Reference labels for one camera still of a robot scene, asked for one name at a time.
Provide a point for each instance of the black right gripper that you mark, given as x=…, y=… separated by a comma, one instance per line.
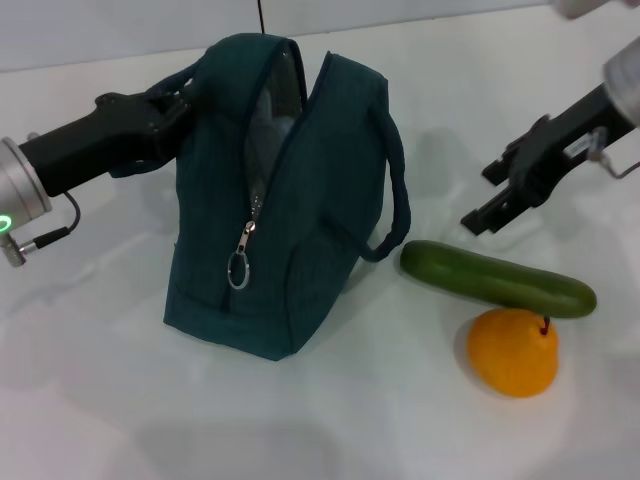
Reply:
x=565, y=140

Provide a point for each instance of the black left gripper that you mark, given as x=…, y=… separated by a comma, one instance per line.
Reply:
x=95, y=140

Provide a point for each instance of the green cucumber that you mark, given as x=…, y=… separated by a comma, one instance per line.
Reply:
x=500, y=282

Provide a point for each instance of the orange pear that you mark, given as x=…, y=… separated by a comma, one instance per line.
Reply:
x=510, y=357

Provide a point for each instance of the dark teal fabric bag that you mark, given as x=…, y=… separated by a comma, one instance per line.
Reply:
x=310, y=225

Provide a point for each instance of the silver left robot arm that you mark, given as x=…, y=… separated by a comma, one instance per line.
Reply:
x=17, y=195

